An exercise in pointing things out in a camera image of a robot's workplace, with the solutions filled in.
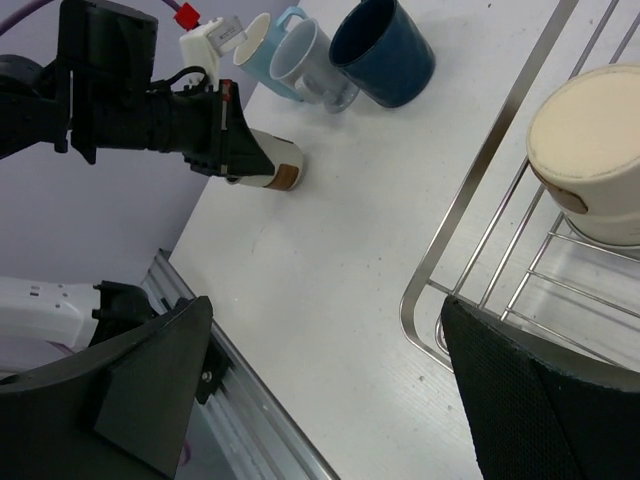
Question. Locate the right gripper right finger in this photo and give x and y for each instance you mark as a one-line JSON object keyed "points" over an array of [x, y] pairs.
{"points": [[537, 410]]}

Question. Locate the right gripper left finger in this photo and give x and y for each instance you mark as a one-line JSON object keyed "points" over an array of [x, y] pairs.
{"points": [[118, 408]]}

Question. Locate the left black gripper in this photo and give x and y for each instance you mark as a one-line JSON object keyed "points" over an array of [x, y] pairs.
{"points": [[207, 127]]}

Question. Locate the white cup brown band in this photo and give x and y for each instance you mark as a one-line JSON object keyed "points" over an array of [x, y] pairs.
{"points": [[287, 158]]}

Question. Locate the light blue mug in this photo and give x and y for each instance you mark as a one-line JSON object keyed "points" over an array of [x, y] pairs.
{"points": [[254, 55]]}

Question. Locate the pale grey-blue mug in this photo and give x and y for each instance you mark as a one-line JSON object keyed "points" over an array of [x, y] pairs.
{"points": [[301, 62]]}

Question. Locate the large dark blue mug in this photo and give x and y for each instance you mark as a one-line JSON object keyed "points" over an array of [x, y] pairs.
{"points": [[381, 50]]}

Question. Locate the cream cup brown band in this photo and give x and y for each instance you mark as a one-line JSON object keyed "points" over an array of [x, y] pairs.
{"points": [[583, 146]]}

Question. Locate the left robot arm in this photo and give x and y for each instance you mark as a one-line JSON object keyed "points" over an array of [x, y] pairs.
{"points": [[98, 93]]}

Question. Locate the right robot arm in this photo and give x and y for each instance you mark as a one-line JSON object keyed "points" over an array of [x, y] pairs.
{"points": [[76, 316]]}

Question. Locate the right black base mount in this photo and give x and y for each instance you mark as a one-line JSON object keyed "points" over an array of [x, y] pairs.
{"points": [[215, 365]]}

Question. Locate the metal wire dish rack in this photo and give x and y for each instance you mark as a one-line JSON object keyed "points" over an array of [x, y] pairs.
{"points": [[505, 247]]}

